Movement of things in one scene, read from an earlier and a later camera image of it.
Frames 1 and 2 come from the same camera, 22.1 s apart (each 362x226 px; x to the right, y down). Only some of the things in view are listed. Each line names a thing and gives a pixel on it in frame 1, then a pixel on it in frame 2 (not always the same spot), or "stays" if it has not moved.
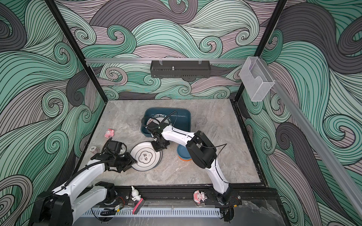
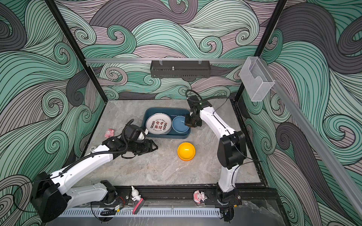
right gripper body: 157,145 -> 192,120
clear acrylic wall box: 257,79 stays
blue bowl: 183,152 -> 178,124
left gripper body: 123,162 -> 141,147
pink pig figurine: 198,196 stays
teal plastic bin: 180,117 stays
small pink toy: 109,133 stays
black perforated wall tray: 180,68 stays
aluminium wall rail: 164,60 stays
